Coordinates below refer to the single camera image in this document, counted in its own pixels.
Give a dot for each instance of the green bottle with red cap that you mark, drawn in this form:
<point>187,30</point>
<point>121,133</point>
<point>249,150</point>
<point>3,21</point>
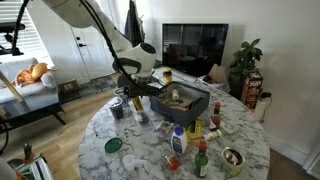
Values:
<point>201,161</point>

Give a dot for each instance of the small dark bottle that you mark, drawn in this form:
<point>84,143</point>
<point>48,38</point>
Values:
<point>27,150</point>

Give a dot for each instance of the clear plastic measuring cup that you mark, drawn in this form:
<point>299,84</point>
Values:
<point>129,161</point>

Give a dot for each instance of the white device with black top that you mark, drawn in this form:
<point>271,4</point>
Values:
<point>261,105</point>

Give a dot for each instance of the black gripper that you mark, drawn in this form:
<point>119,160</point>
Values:
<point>136,88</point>

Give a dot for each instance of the round green plastic lid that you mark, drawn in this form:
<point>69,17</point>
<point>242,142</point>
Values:
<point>113,145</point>

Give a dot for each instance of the sachet with purple top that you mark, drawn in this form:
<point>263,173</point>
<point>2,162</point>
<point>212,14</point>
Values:
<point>164,128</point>

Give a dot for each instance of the dark hanging jacket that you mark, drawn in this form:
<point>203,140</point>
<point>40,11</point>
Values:
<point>134,23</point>

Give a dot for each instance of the black glass coffee table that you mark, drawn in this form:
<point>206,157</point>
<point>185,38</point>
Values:
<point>30,111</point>

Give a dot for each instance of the open brown cardboard box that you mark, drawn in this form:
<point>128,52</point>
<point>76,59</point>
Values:
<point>216,73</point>

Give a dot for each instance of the jar with yellow label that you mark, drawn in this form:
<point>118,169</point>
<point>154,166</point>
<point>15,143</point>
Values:
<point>167,76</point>

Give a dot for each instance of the silver metal cup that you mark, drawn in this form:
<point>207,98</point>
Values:
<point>121,95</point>

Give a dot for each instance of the orange stuffed toy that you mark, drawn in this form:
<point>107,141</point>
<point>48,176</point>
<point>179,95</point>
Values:
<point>31,74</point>

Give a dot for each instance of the light wooden stick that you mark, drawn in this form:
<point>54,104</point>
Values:
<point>11,86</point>

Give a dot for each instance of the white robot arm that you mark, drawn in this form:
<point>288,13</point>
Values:
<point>133,60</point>

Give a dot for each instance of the white floor vent grille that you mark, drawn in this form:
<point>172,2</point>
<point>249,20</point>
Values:
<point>312,165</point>

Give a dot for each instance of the green leafy house plant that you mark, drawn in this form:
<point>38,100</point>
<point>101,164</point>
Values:
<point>245,58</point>

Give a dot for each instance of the brown sauce bottle red cap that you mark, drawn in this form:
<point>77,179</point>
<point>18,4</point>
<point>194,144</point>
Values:
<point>216,118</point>

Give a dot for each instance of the open tin can green label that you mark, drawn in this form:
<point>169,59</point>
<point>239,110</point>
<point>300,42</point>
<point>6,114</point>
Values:
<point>232,163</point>

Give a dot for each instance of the white door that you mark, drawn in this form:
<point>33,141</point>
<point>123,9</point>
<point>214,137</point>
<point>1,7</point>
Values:
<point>93,56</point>

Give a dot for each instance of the dark plant pot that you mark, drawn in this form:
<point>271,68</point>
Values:
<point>235,85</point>

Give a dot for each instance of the grey patterned rug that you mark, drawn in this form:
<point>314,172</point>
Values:
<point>96,85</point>

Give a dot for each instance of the white rack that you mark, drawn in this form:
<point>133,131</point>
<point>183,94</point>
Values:
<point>36,168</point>

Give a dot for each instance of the dark blue cardboard box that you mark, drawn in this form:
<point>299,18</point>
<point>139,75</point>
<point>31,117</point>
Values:
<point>180,115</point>

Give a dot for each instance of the small wooden block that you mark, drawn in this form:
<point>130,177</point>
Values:
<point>195,141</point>
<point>168,101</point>
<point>180,107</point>

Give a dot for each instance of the brown Jenga game box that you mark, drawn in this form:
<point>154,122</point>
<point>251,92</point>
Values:
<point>251,90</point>

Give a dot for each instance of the grey sofa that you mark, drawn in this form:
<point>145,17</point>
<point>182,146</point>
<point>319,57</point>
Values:
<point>20,88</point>

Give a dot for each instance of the black round disc white print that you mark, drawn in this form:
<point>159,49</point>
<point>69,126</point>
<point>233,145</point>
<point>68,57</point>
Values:
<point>196,102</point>

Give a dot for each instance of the small white pill bottle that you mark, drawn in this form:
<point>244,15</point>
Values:
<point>175,94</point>

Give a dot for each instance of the dark cup with coffee beans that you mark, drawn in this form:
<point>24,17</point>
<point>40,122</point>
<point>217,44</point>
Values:
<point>116,110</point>

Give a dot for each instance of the yellow plastic toy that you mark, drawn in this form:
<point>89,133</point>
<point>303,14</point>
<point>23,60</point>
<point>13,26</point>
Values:
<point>197,126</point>

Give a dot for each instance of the black flat screen television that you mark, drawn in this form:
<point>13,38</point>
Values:
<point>195,48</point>

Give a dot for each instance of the small white tube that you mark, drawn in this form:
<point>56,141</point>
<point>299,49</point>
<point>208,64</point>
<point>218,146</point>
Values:
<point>212,135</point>

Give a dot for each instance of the red cap spice jar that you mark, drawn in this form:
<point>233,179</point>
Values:
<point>172,161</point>

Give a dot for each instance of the small brown cardboard box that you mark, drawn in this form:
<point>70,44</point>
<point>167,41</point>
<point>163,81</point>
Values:
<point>68,86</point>

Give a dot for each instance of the white bottle with blue cap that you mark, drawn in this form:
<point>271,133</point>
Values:
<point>179,141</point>

